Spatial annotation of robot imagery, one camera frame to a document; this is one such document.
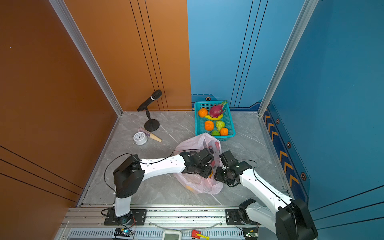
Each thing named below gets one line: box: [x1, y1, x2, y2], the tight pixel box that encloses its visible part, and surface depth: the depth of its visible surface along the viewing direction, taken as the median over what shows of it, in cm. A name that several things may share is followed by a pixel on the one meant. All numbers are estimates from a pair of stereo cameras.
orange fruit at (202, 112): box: [198, 108, 208, 118], surface depth 114 cm
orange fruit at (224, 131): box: [220, 127, 229, 136], surface depth 102 cm
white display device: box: [162, 230, 182, 240], surface depth 68 cm
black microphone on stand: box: [137, 89, 163, 132], surface depth 99 cm
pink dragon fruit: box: [209, 100, 228, 118], surface depth 111 cm
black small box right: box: [242, 227, 259, 240], surface depth 72 cm
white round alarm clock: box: [133, 132, 148, 146], surface depth 102 cm
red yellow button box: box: [191, 229, 210, 240], surface depth 70 cm
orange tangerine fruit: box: [204, 120, 215, 131], surface depth 109 cm
